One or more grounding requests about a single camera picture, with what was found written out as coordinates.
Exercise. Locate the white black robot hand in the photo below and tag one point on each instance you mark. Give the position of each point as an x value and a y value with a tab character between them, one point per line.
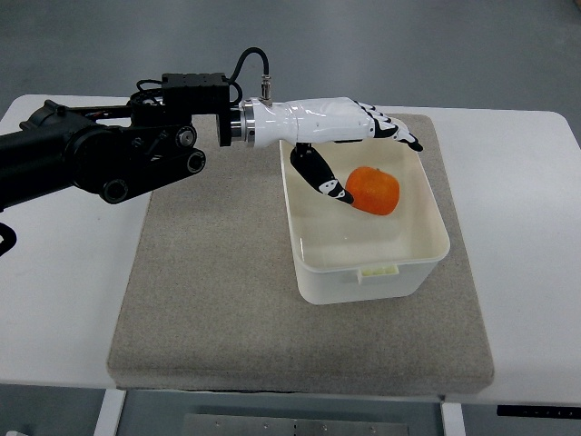
305	123

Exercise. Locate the orange fruit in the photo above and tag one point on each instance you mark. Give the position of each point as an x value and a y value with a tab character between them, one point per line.
373	190

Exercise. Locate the white plastic box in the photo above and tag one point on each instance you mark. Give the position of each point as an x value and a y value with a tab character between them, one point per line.
342	254

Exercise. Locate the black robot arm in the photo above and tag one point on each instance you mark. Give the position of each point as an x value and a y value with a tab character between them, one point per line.
119	151

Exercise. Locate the grey felt mat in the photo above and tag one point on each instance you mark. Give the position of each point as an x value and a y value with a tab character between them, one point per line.
213	303

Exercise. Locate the white right table leg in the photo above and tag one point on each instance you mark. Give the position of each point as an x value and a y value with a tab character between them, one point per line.
452	419

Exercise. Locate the white table leg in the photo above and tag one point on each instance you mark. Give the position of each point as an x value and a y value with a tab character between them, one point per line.
452	419
110	414

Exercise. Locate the black table control panel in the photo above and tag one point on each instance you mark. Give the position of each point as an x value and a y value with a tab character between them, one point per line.
536	411

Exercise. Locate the white left table leg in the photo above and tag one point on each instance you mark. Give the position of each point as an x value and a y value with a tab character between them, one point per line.
110	414

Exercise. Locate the grey metal base plate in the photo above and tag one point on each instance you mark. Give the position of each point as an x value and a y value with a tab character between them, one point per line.
208	424

